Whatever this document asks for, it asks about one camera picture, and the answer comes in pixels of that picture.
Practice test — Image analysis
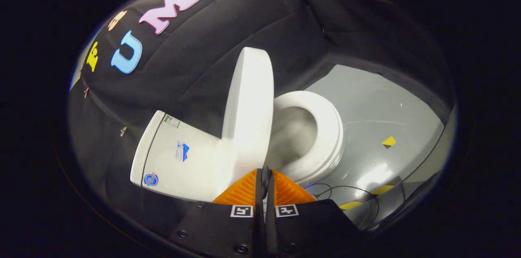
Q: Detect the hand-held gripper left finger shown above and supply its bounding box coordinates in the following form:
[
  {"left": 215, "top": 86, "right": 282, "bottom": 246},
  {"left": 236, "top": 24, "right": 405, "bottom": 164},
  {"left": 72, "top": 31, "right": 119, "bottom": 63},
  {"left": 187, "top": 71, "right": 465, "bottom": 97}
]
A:
[{"left": 171, "top": 168, "right": 265, "bottom": 258}]

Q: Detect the black backdrop cloth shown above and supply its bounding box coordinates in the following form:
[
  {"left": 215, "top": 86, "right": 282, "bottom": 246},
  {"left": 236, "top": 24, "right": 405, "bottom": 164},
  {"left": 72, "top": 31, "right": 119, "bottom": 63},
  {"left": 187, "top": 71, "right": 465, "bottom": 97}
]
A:
[{"left": 67, "top": 0, "right": 453, "bottom": 230}]

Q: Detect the thin black cable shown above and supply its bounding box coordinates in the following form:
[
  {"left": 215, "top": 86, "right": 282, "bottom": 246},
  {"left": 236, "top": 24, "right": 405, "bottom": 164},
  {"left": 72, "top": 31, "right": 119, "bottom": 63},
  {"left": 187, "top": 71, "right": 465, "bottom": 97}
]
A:
[{"left": 304, "top": 183, "right": 380, "bottom": 228}]

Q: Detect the white toilet seat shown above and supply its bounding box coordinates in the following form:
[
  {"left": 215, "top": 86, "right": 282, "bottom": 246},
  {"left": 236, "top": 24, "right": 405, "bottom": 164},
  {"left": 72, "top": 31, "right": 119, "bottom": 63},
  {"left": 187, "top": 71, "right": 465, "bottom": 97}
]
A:
[{"left": 272, "top": 90, "right": 346, "bottom": 184}]

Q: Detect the white toilet lid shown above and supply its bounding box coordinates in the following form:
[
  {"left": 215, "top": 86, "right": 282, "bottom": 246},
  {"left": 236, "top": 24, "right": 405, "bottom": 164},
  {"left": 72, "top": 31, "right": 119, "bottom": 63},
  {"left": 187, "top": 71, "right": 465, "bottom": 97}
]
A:
[{"left": 221, "top": 47, "right": 275, "bottom": 188}]

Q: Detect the white toilet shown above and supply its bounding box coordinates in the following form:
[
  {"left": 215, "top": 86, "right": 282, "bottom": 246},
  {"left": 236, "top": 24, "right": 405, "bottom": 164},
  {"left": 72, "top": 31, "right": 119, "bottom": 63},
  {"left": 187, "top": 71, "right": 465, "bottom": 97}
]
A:
[{"left": 130, "top": 90, "right": 346, "bottom": 203}]

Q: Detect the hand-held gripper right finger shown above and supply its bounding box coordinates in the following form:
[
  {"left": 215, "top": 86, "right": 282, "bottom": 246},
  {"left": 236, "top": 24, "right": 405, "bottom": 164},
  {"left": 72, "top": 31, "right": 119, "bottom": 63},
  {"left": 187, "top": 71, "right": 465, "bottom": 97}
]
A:
[{"left": 264, "top": 166, "right": 363, "bottom": 258}]

